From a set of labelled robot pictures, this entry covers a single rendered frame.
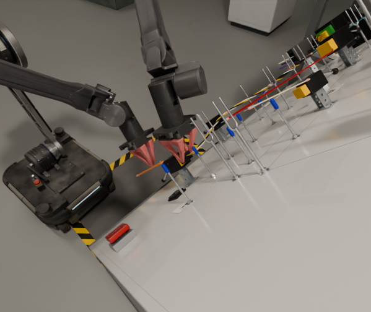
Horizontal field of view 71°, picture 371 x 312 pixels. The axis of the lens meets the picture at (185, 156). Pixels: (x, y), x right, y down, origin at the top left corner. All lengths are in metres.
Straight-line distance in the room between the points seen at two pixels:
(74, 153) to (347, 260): 1.94
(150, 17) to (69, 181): 1.37
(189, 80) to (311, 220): 0.39
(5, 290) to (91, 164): 0.87
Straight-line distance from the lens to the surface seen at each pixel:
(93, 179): 1.85
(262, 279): 0.24
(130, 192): 2.01
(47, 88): 0.70
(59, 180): 1.90
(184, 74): 0.57
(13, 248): 2.09
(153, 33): 0.65
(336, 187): 0.30
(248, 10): 4.07
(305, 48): 1.16
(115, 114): 0.68
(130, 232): 0.60
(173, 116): 0.60
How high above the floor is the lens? 1.66
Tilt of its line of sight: 50 degrees down
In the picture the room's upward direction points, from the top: straight up
